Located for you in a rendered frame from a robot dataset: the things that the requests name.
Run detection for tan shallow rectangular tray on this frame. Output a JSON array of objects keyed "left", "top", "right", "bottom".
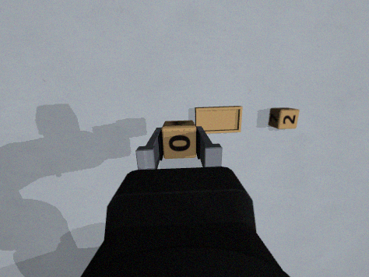
[{"left": 195, "top": 106, "right": 243, "bottom": 134}]

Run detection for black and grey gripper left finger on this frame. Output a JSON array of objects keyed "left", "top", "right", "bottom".
[{"left": 135, "top": 128, "right": 163, "bottom": 170}]

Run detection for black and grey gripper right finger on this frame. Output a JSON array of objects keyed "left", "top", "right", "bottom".
[{"left": 196, "top": 126, "right": 223, "bottom": 167}]

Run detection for tan wooden cube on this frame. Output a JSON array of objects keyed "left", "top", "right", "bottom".
[
  {"left": 269, "top": 107, "right": 299, "bottom": 129},
  {"left": 162, "top": 121, "right": 196, "bottom": 159}
]

